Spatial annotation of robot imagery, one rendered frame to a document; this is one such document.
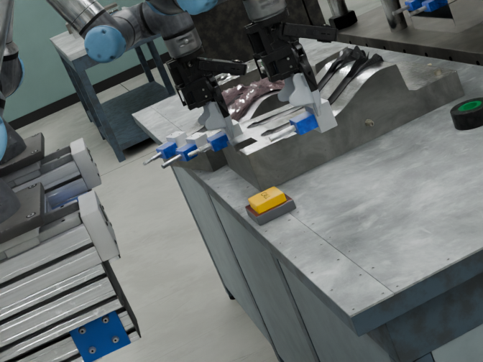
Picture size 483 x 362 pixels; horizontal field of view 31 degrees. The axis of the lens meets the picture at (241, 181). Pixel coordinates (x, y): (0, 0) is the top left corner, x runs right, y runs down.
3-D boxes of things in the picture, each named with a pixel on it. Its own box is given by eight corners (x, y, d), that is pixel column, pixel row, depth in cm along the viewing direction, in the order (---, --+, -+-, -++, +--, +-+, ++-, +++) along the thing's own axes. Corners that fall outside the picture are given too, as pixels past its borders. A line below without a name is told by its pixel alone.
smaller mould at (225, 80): (216, 110, 263) (208, 90, 261) (205, 104, 277) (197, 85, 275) (274, 84, 267) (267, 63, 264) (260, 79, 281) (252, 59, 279)
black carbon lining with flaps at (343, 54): (267, 146, 185) (251, 106, 182) (246, 134, 200) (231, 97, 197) (406, 80, 191) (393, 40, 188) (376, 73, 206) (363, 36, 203)
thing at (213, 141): (195, 168, 193) (185, 146, 191) (190, 164, 198) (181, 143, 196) (247, 144, 195) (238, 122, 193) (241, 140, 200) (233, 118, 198)
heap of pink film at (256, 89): (234, 128, 213) (223, 99, 211) (200, 126, 228) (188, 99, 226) (311, 84, 225) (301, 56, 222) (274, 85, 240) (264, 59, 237)
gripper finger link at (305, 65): (305, 94, 166) (287, 53, 166) (314, 90, 167) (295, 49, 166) (312, 92, 162) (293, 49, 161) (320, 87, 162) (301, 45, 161)
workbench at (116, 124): (117, 164, 587) (61, 43, 560) (88, 122, 766) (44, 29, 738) (210, 121, 599) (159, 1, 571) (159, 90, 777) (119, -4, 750)
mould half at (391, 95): (261, 193, 181) (238, 135, 176) (230, 168, 205) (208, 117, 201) (464, 95, 189) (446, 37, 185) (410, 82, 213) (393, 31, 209)
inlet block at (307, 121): (279, 154, 166) (268, 128, 165) (270, 149, 171) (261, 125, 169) (338, 125, 168) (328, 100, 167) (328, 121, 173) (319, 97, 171)
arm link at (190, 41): (191, 26, 192) (199, 27, 184) (199, 44, 194) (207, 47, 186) (160, 39, 191) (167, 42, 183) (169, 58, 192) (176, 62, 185)
